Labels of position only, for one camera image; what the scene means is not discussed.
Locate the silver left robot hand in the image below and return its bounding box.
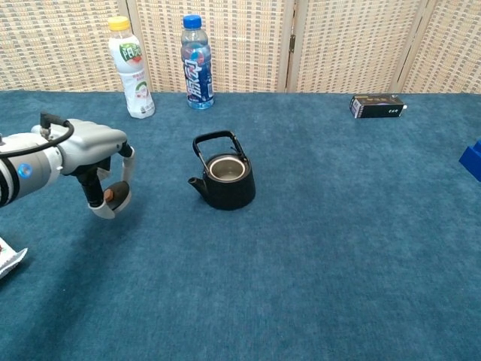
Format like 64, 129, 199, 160
56, 118, 136, 220

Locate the black lid with orange knob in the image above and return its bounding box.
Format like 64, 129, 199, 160
101, 180, 132, 211

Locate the black cast iron teapot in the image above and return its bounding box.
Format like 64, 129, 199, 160
187, 129, 257, 211

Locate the white drink bottle yellow cap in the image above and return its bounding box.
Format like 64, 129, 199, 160
107, 16, 156, 120

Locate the blue drink bottle blue cap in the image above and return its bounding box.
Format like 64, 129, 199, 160
180, 14, 216, 111

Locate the white snack packet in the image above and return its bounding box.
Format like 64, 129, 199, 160
0, 236, 29, 280

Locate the woven folding screen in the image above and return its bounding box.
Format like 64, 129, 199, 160
0, 0, 481, 94

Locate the blue felt table cover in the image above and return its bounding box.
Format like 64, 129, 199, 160
0, 89, 481, 361

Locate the black cardboard carton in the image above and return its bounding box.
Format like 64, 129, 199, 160
349, 94, 409, 120

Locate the blue toy building brick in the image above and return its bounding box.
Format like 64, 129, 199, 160
458, 138, 481, 184

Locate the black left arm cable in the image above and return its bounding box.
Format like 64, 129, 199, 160
0, 111, 75, 159

